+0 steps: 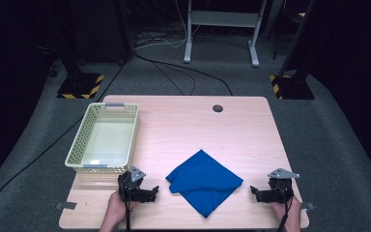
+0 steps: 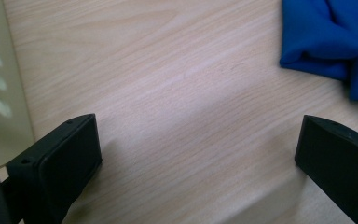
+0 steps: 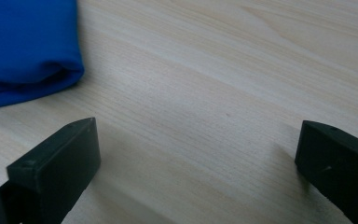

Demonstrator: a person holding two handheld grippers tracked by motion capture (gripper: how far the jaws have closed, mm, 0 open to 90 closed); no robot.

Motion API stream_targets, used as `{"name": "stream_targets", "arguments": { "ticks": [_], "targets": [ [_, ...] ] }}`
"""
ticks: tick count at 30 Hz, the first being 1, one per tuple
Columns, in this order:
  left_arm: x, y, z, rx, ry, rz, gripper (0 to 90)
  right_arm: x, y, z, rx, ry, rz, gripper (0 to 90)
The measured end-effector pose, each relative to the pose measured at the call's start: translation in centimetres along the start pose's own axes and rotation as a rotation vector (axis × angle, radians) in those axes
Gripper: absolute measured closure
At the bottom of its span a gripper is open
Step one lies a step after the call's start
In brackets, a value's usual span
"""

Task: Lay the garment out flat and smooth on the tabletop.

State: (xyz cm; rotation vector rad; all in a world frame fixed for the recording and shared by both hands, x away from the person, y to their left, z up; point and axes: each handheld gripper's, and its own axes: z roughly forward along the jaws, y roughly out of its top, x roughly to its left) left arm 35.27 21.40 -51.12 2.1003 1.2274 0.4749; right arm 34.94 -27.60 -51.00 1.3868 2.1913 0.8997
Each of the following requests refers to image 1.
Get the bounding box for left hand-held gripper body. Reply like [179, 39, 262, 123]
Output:
[117, 165, 148, 204]

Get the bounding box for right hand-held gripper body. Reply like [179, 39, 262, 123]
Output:
[267, 167, 300, 204]

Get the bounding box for blue t-shirt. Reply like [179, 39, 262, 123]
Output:
[165, 149, 244, 219]

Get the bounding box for person's right hand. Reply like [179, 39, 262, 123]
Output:
[271, 196, 302, 226]

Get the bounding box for person's left hand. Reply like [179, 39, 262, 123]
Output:
[104, 190, 136, 226]

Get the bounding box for cream perforated plastic basket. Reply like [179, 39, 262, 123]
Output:
[64, 101, 140, 175]

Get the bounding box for black stand with striped base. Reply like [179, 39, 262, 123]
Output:
[57, 47, 105, 100]
[269, 0, 317, 101]

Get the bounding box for dark cabinet on castors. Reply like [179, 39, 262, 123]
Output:
[67, 0, 133, 67]

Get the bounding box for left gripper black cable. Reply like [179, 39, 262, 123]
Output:
[125, 201, 132, 232]

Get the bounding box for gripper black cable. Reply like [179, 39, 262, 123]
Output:
[276, 192, 292, 232]
[125, 201, 132, 232]

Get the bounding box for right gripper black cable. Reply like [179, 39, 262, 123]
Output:
[276, 192, 292, 232]

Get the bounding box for long black floor cable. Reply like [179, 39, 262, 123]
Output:
[0, 61, 128, 228]

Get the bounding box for thin black floor cable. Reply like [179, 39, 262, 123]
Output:
[153, 62, 197, 97]

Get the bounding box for white floor cables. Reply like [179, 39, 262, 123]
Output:
[133, 0, 201, 50]

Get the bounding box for white metal stand frame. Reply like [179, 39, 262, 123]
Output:
[183, 0, 268, 68]

